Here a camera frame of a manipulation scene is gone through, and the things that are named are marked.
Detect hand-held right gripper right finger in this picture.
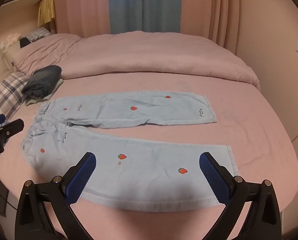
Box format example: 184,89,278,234
199,152,282,240

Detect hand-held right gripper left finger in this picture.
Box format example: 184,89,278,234
15,152,97,240

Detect light blue strawberry pants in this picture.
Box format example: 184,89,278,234
20,91,240,212

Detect grey-blue cloth at corner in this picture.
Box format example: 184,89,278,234
0,72,31,120

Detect folded dark jeans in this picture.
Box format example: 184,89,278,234
21,65,62,98

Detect pink pillow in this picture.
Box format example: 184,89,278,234
13,33,82,77

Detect white plush toy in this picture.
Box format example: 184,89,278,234
6,33,22,46

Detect blue checked cloth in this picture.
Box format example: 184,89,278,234
26,28,52,42

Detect yellow tasselled cloth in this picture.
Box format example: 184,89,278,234
38,0,56,27

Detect pink duvet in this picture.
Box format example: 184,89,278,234
61,31,260,92

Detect pink curtain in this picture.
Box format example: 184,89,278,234
179,0,241,55
53,0,112,38

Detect blue curtain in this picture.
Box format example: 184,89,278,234
108,0,181,34

